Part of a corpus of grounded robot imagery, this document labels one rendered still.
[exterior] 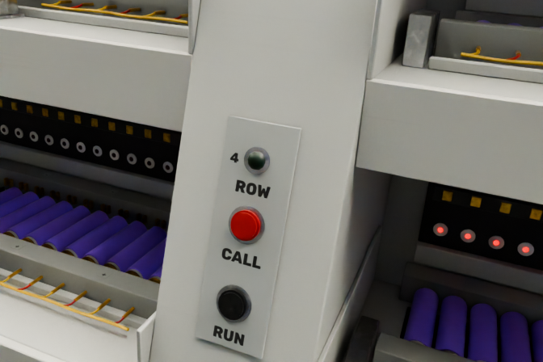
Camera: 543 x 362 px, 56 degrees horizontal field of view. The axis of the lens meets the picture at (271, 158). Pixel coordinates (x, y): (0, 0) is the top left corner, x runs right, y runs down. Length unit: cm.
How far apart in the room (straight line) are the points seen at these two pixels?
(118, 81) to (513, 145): 21
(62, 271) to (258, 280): 18
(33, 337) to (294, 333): 19
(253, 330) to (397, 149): 12
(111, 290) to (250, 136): 18
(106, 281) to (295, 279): 17
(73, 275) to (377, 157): 24
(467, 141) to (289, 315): 12
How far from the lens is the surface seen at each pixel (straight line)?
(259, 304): 28
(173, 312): 30
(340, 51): 25
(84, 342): 38
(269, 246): 27
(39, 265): 43
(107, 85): 32
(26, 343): 39
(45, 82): 35
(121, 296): 38
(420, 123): 25
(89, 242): 45
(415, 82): 26
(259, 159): 26
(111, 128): 52
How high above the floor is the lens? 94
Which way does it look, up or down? 7 degrees down
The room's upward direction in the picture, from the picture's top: 9 degrees clockwise
